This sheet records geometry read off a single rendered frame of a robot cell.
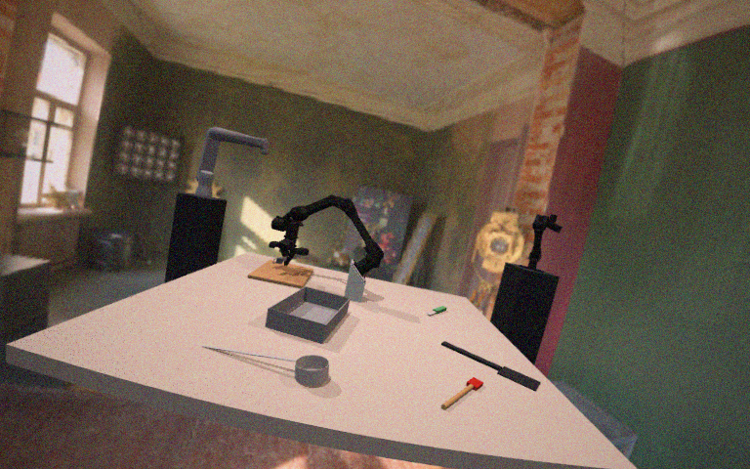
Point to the brown wooden board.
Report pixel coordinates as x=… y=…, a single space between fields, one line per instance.
x=291 y=275

